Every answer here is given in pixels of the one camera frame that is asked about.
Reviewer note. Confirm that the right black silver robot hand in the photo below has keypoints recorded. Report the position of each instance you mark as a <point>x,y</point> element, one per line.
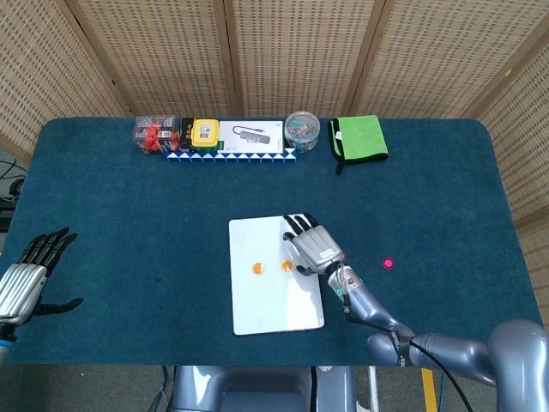
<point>317,249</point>

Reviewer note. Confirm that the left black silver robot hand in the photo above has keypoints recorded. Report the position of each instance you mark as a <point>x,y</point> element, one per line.
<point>19,292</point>

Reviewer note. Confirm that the orange-yellow round magnet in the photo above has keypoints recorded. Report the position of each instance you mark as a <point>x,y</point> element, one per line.
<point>257,268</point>
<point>286,266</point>

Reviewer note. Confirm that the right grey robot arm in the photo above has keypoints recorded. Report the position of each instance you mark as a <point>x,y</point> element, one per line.
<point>377,313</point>

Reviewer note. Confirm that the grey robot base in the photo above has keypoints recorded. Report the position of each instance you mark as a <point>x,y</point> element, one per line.
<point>257,390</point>

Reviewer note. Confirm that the white magnetic board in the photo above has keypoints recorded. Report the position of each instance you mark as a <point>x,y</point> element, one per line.
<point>274,309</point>

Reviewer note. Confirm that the dark blue table mat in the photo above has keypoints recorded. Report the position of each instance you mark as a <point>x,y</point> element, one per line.
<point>128,257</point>

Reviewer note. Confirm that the clear round jar of clips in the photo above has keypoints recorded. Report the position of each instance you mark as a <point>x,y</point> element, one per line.
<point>302,131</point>

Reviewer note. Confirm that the green microfiber cloth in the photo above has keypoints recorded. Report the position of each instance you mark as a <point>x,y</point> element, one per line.
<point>362,137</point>

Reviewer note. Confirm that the white USB hub box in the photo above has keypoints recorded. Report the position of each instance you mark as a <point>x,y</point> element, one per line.
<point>251,135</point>

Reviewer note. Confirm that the white table leg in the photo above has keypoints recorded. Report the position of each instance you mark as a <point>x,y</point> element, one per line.
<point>374,386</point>

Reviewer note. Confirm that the yellow-lidded green container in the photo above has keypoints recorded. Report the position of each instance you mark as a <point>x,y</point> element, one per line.
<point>205,133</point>

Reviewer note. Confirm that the small black box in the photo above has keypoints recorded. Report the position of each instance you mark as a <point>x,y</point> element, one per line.
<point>186,133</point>

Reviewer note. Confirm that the clear box of red capsules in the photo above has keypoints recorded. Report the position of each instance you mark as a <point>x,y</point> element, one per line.
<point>152,135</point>

